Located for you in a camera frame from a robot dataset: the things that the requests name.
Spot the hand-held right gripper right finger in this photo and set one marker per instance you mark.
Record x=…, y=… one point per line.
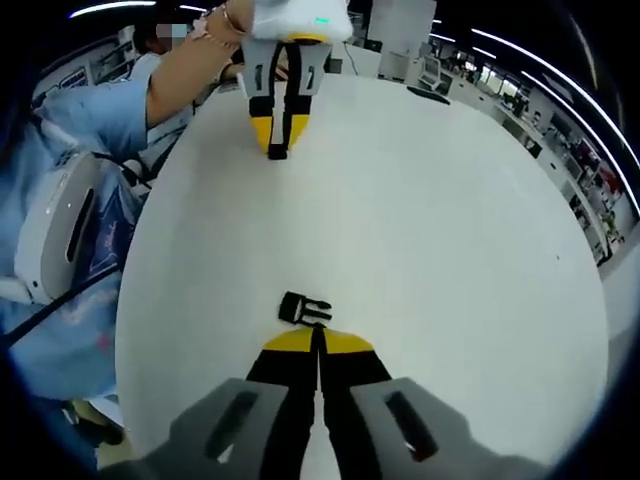
x=400, y=430

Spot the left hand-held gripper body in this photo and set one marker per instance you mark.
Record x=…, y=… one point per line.
x=300, y=17

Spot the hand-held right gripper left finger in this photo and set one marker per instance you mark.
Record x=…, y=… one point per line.
x=220, y=430

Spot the black plastic buckle male part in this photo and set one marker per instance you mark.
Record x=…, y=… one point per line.
x=295, y=309

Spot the person's left hand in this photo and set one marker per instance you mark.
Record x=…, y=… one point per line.
x=244, y=12

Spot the black flat device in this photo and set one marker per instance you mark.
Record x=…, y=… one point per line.
x=427, y=94

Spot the white office chair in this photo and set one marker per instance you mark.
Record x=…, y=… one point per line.
x=434, y=75

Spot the white grey chest device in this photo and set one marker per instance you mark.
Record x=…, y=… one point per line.
x=50, y=235

